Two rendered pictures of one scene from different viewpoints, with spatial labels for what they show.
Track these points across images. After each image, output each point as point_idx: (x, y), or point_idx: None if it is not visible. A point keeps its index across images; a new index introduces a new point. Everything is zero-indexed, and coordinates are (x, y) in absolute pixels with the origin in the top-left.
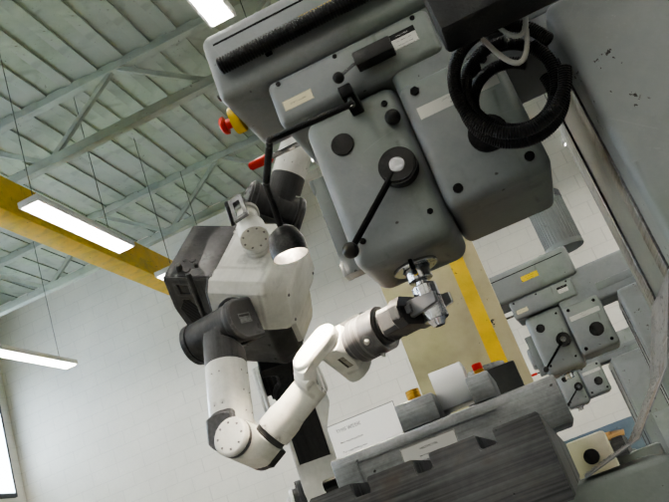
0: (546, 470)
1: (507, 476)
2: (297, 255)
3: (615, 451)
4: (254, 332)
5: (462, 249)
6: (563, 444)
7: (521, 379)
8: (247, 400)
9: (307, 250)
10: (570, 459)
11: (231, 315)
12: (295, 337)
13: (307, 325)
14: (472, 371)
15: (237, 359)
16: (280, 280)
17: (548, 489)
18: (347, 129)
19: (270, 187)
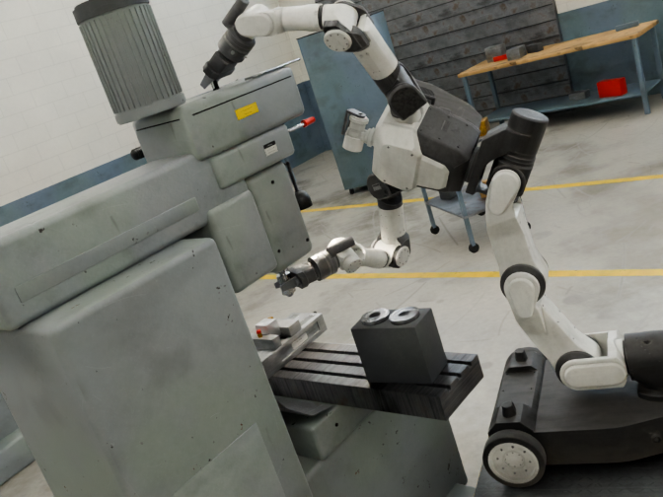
0: None
1: None
2: (308, 204)
3: (292, 407)
4: (382, 196)
5: (269, 272)
6: (332, 387)
7: (354, 341)
8: (385, 232)
9: (300, 209)
10: (348, 396)
11: (368, 186)
12: (431, 188)
13: (438, 180)
14: (369, 311)
15: (379, 209)
16: (376, 172)
17: None
18: None
19: (287, 167)
